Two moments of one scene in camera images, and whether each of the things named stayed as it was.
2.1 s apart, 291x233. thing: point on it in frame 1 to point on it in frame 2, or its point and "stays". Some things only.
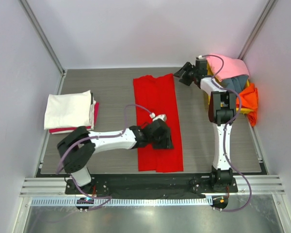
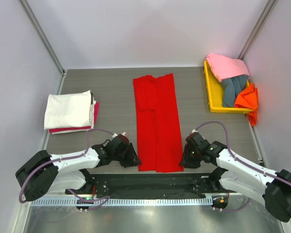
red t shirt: x=156 y=95 stays
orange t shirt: x=249 y=101 stays
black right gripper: x=188 y=73 to x=189 y=159
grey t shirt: x=236 y=83 stays
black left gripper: x=167 y=142 to x=132 y=158
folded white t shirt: x=68 y=110 stays
